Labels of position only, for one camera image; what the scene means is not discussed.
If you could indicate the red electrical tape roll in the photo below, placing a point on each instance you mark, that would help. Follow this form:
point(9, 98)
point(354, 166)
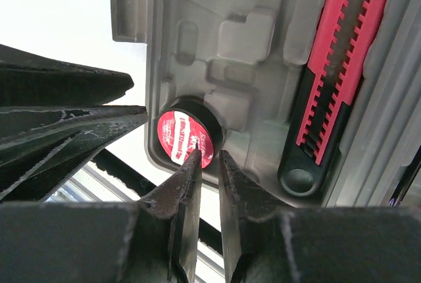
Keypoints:
point(188, 124)

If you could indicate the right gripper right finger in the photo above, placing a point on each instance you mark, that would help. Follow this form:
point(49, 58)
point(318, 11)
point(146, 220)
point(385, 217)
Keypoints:
point(265, 240)

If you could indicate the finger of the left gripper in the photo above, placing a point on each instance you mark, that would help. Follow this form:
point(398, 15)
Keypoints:
point(29, 80)
point(42, 147)

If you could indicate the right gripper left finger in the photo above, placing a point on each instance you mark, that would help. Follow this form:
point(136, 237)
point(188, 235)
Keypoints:
point(150, 240)

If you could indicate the grey plastic tool case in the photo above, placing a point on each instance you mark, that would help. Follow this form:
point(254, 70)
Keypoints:
point(245, 59)

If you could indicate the red utility knife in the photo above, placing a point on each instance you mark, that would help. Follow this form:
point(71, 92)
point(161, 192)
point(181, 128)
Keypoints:
point(330, 81)

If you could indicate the aluminium mounting rail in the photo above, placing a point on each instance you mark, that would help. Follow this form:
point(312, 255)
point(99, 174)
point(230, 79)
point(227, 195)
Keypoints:
point(107, 178)

